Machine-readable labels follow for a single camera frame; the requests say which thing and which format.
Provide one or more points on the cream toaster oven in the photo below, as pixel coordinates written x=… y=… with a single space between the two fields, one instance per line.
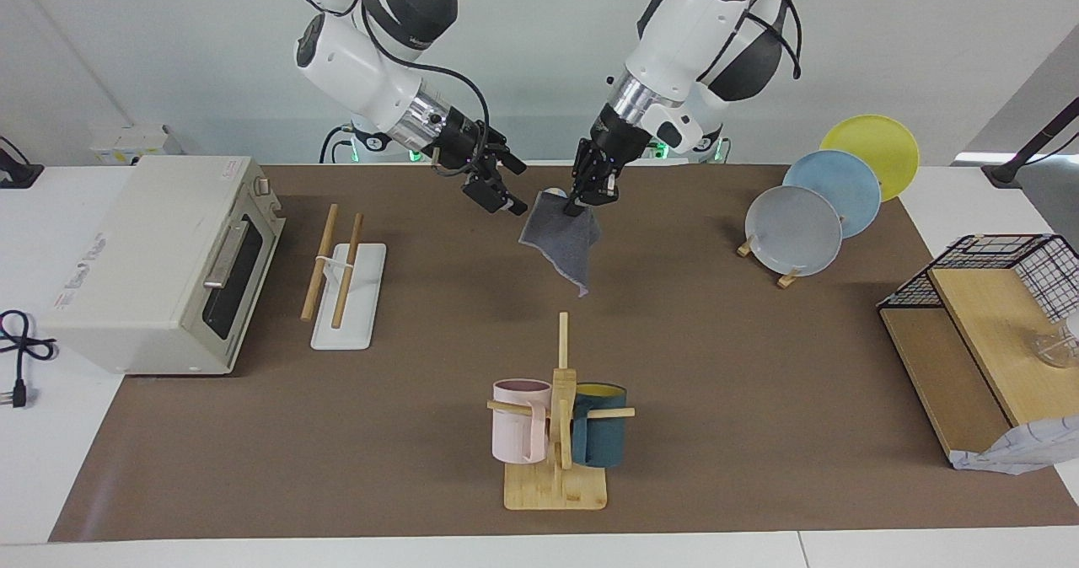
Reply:
x=126 y=265

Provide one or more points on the small blue round bell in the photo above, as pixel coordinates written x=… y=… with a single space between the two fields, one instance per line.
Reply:
x=555 y=191

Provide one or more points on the white wooden towel rack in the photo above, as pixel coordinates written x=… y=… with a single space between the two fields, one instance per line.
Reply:
x=350 y=298

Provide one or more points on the black stand pole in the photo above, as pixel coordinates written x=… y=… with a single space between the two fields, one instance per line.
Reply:
x=1003 y=174

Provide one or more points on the wooden shelf box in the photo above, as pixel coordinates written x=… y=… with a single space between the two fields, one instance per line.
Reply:
x=969 y=315

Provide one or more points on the dark teal mug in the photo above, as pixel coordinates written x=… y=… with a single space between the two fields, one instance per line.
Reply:
x=603 y=437

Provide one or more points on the brown table mat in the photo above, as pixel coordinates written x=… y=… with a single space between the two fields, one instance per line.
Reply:
x=421 y=433

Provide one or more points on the black stand foot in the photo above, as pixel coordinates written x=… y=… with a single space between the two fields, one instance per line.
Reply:
x=17 y=176

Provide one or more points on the clear glass cup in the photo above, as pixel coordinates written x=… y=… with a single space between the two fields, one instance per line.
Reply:
x=1054 y=349

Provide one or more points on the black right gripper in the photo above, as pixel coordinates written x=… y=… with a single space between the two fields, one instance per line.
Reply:
x=468 y=148

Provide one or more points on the yellow plate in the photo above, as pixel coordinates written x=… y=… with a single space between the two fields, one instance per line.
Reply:
x=872 y=147

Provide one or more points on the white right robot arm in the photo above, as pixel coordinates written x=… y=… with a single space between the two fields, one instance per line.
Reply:
x=354 y=62

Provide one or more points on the light blue plate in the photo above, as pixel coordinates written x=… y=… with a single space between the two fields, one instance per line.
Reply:
x=843 y=184

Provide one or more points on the patterned white paper sheet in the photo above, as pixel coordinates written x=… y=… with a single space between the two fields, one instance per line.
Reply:
x=1028 y=450

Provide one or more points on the pink mug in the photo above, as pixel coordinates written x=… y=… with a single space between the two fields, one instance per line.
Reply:
x=516 y=433

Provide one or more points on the wooden mug tree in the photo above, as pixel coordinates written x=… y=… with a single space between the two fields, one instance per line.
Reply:
x=556 y=488

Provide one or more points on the purple and grey towel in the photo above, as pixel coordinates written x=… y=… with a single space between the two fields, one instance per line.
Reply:
x=565 y=248

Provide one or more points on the wooden plate rack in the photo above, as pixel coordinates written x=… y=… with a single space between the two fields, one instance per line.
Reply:
x=788 y=280

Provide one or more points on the grey plate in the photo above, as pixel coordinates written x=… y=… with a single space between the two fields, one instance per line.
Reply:
x=792 y=231

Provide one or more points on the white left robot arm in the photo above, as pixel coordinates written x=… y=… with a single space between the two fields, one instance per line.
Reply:
x=700 y=20

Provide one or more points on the white power strip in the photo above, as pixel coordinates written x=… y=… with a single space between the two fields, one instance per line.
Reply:
x=126 y=140

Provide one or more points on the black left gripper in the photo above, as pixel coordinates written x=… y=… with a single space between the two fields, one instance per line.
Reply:
x=611 y=147

